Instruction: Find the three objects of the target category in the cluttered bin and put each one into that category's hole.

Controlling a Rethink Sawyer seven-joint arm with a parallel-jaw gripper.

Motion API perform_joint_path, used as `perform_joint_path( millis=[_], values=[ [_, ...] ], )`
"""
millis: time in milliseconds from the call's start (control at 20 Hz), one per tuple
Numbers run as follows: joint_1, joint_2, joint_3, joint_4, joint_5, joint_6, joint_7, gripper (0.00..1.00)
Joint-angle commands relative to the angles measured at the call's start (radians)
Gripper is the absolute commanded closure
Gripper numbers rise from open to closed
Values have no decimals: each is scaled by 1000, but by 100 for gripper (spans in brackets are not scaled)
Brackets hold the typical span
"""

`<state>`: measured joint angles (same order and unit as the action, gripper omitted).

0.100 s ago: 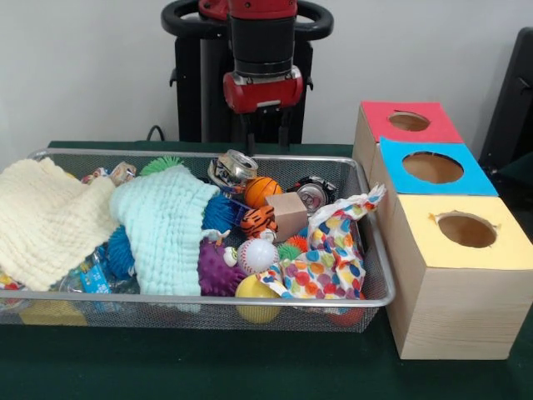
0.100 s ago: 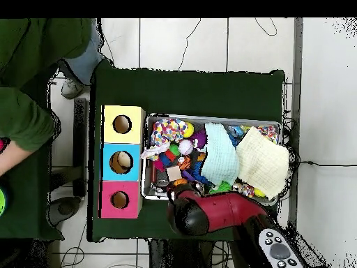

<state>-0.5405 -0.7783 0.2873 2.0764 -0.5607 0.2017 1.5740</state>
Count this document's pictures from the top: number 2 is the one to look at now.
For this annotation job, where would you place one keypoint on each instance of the person's forearm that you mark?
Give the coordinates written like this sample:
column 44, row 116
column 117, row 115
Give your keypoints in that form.
column 11, row 157

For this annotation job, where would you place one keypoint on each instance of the blue spiky ball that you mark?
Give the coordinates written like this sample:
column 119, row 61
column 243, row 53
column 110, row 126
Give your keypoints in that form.
column 198, row 173

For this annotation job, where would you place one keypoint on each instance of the grey round floor base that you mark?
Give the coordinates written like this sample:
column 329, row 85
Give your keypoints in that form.
column 65, row 208

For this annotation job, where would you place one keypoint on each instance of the dark green table cloth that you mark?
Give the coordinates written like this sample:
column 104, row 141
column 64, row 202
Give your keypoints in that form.
column 189, row 92
column 28, row 201

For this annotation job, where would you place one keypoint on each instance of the plain wooden cube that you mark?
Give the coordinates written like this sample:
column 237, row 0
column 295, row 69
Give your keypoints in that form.
column 174, row 173

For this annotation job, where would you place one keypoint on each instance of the person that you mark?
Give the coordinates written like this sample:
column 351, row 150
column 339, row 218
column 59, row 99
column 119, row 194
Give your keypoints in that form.
column 33, row 55

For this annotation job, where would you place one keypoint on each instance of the crushed black can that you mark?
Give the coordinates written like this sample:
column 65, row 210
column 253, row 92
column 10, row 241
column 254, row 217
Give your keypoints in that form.
column 161, row 186

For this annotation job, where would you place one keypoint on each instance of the purple spiky toy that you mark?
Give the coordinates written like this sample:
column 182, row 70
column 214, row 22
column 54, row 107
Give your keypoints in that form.
column 200, row 138

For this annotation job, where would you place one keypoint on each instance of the beige rounded object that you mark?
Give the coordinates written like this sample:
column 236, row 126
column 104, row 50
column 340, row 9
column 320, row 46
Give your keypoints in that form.
column 124, row 160

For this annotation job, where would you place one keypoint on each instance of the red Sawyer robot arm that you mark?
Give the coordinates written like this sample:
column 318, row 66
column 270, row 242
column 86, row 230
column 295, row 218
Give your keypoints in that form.
column 231, row 206

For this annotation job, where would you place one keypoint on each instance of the orange tiger plush toy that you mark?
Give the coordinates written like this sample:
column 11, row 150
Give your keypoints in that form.
column 184, row 163

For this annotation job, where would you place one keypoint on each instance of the black stand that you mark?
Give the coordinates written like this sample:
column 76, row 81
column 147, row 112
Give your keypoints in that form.
column 80, row 139

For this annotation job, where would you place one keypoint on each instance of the wooden box with three holes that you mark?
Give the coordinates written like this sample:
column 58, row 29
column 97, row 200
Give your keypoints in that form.
column 134, row 136

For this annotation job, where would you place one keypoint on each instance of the shallow silver mesh bin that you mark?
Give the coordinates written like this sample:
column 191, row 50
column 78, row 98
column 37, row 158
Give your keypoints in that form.
column 145, row 173

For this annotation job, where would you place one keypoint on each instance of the mint waffle cloth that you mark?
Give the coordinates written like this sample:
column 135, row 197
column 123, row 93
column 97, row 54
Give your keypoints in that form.
column 220, row 153

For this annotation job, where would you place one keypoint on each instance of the cream waffle cloth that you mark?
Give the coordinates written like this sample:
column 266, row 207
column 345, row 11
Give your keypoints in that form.
column 262, row 162

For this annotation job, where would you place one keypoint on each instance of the white baseball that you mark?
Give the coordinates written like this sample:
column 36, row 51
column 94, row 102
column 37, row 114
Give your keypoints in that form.
column 186, row 147

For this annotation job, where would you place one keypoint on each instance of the yellow ball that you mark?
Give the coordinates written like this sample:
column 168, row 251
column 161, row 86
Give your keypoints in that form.
column 189, row 129

